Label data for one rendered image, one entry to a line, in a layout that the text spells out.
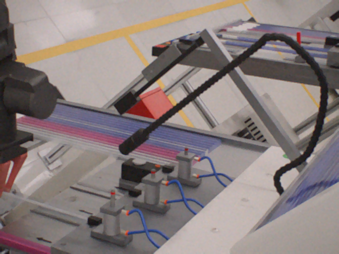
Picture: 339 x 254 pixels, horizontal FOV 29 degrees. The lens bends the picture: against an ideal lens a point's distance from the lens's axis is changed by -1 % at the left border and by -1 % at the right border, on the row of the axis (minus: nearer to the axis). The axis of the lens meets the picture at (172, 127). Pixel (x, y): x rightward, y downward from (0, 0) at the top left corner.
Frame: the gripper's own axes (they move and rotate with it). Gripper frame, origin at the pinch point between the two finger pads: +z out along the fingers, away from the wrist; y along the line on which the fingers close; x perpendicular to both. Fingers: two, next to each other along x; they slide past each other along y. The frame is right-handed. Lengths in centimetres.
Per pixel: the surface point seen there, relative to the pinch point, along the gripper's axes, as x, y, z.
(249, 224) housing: -43.5, -1.3, -6.3
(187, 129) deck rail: -11.8, 46.9, 0.3
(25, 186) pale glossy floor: 78, 101, 56
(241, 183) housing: -37.6, 10.7, -6.3
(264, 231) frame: -52, -22, -17
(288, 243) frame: -54, -22, -16
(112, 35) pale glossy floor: 112, 218, 21
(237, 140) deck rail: -23, 47, 1
